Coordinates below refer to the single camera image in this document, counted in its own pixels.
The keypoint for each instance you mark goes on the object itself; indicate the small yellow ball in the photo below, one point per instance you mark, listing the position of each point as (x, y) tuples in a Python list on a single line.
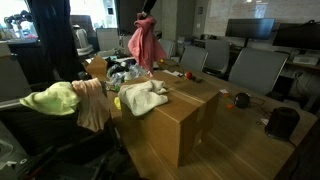
[(161, 60)]

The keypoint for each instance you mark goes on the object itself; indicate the grey panel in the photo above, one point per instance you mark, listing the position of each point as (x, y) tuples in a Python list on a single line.
[(11, 78)]

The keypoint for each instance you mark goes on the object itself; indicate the light green towel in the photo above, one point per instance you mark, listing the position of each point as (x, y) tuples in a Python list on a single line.
[(53, 98)]

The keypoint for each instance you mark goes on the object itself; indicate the small open cardboard box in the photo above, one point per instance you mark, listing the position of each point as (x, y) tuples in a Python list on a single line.
[(96, 66)]

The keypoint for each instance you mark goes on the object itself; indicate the white desk phone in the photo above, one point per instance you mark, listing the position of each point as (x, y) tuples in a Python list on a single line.
[(305, 60)]

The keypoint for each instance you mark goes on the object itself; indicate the small white orange cube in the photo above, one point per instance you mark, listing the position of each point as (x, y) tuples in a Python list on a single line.
[(224, 92)]

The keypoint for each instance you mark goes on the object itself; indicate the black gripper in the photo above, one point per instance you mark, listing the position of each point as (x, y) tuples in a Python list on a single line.
[(149, 5)]

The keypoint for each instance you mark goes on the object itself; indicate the small orange object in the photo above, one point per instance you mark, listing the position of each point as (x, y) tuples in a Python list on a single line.
[(230, 106)]

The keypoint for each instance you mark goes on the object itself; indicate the white box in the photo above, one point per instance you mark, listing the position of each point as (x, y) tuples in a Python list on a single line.
[(124, 41)]

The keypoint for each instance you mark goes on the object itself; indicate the white rounded machine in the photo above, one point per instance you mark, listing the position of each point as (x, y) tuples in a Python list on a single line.
[(83, 41)]

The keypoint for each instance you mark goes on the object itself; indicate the peach cloth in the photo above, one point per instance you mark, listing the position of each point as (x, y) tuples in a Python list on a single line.
[(93, 106)]

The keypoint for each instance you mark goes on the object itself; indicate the pink cloth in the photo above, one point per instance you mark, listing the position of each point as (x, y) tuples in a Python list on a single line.
[(145, 43)]

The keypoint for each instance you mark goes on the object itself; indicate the large black monitor on stand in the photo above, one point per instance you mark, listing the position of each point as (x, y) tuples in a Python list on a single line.
[(250, 28)]

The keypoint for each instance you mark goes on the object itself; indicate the red ball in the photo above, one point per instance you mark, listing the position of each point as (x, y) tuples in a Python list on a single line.
[(189, 75)]

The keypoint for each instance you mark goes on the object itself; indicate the dark desk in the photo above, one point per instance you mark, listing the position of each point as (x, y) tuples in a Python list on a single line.
[(26, 56)]

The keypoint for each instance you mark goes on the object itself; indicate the green plastic object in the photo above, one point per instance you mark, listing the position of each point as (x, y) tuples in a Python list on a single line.
[(116, 88)]

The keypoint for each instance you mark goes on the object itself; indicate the yellow cloth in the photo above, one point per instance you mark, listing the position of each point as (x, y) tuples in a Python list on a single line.
[(117, 102)]

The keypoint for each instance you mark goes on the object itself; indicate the large brown cardboard box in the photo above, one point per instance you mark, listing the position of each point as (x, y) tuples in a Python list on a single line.
[(180, 126)]

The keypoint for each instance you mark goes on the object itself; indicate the white towel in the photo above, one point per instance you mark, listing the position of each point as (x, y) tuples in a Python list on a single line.
[(143, 96)]

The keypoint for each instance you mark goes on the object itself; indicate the black cylinder speaker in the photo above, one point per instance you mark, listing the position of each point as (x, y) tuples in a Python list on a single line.
[(282, 123)]

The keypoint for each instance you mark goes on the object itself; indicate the white panel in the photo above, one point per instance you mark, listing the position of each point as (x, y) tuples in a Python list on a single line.
[(107, 39)]

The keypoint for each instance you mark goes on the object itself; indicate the small black object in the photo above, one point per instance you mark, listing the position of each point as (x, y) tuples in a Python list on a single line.
[(197, 79)]

